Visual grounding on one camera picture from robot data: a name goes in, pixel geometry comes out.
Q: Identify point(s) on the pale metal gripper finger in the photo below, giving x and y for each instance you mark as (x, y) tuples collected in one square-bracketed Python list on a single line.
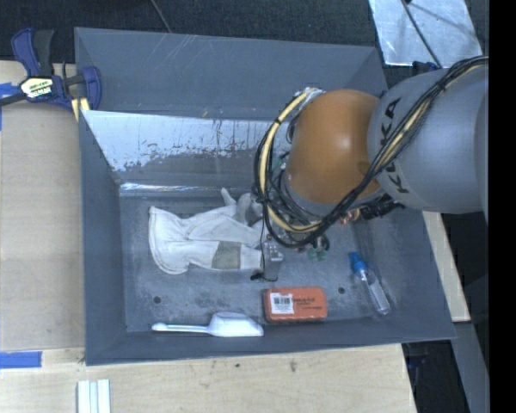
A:
[(272, 260)]

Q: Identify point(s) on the orange block with barcode label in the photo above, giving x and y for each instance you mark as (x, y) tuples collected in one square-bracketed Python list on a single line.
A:
[(295, 304)]

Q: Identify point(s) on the white work glove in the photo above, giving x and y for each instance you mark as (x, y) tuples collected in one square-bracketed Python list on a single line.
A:
[(172, 239), (223, 226)]

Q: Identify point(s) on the white plastic scoop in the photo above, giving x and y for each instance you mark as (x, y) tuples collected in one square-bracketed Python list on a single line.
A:
[(234, 325)]

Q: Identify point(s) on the clear spray bottle blue cap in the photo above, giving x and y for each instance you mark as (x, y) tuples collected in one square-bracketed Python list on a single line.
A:
[(370, 284)]

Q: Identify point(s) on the grey metal bin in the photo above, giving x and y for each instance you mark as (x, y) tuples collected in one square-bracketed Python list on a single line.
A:
[(206, 75)]

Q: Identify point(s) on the pale wood board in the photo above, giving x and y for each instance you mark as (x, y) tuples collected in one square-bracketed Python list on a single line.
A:
[(38, 213)]

